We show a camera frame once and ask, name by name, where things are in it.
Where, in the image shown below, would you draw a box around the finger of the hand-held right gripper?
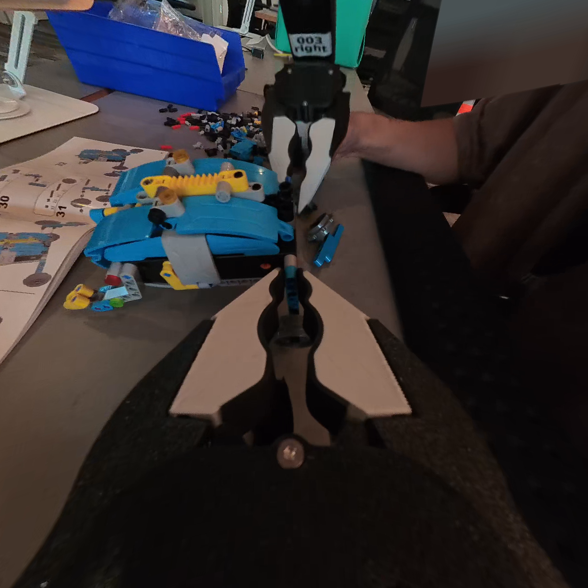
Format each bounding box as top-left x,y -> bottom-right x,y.
267,116 -> 299,184
296,119 -> 337,216

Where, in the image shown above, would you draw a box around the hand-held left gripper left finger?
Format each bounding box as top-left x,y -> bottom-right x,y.
168,268 -> 282,427

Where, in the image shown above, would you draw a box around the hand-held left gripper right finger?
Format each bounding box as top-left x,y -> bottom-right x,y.
301,270 -> 413,422

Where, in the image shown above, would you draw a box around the blue brick-built toy model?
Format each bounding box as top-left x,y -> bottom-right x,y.
63,148 -> 297,313

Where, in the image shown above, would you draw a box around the white desk lamp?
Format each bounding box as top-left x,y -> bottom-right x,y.
0,9 -> 99,144

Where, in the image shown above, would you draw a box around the pile of small building pieces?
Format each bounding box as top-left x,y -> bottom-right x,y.
158,105 -> 272,159

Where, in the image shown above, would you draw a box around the teal plastic container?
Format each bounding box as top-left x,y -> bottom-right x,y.
275,0 -> 375,70

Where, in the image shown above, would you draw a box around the clear plastic bags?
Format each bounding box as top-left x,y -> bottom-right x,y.
108,0 -> 230,76

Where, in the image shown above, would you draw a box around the blue plastic bin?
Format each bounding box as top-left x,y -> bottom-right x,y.
46,0 -> 246,112

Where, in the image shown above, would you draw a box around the open instruction booklet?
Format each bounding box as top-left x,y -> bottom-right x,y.
0,136 -> 171,364

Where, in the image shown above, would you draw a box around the person's brown shirt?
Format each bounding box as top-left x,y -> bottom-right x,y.
452,83 -> 588,276

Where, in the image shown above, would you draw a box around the wooden side table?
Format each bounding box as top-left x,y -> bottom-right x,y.
0,0 -> 95,12

